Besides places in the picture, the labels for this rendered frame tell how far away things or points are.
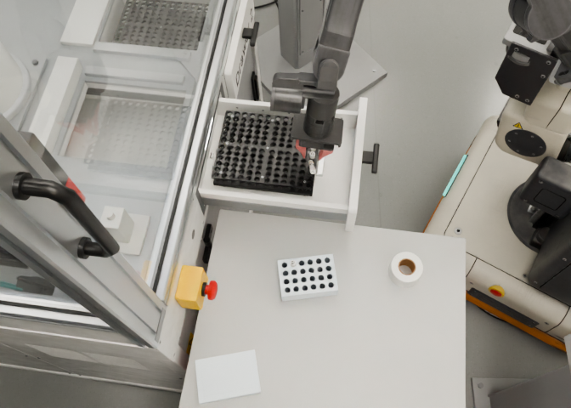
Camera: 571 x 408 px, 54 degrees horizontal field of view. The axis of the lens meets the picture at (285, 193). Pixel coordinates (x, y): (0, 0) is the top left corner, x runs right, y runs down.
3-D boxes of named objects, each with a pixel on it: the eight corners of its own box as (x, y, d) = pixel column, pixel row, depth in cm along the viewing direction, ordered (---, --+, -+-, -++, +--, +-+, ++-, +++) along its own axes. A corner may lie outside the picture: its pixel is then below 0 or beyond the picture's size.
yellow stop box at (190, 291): (212, 277, 120) (206, 267, 113) (205, 311, 117) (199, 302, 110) (188, 274, 120) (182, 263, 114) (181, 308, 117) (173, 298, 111)
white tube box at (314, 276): (331, 259, 129) (332, 253, 126) (337, 295, 126) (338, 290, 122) (278, 265, 129) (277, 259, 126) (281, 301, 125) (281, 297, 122)
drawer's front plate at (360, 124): (363, 122, 138) (367, 96, 128) (353, 232, 126) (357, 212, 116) (356, 121, 138) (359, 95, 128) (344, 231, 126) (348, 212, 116)
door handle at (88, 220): (128, 246, 68) (70, 172, 51) (122, 266, 67) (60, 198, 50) (89, 241, 69) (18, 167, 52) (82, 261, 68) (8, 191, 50)
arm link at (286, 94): (341, 61, 98) (337, 48, 105) (274, 54, 98) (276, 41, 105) (330, 125, 104) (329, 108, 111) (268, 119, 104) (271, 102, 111)
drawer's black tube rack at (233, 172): (320, 134, 135) (321, 119, 129) (312, 201, 127) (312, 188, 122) (228, 125, 137) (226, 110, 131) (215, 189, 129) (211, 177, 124)
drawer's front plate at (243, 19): (254, 14, 154) (251, -18, 144) (235, 101, 142) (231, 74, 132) (248, 13, 154) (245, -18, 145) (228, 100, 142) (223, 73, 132)
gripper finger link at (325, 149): (328, 172, 120) (335, 145, 112) (295, 167, 120) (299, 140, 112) (330, 146, 124) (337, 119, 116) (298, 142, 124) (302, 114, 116)
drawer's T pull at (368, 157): (379, 145, 126) (379, 142, 125) (376, 175, 123) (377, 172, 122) (362, 144, 126) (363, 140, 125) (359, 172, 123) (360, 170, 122)
